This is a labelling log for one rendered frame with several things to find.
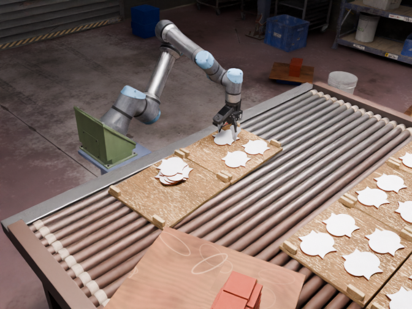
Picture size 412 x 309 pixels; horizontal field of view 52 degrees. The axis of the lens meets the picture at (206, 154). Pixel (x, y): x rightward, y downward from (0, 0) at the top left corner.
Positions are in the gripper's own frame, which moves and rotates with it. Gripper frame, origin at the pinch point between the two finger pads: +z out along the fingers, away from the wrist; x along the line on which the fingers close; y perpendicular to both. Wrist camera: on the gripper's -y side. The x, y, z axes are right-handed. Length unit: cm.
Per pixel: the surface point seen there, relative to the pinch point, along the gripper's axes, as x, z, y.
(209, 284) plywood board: -61, -8, -81
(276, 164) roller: -30.0, 3.5, 3.6
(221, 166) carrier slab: -13.9, 2.2, -19.8
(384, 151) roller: -63, 2, 52
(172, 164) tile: -0.7, -1.4, -38.7
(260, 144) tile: -16.3, 0.7, 8.3
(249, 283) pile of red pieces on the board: -77, -25, -84
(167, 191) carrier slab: -10, 3, -50
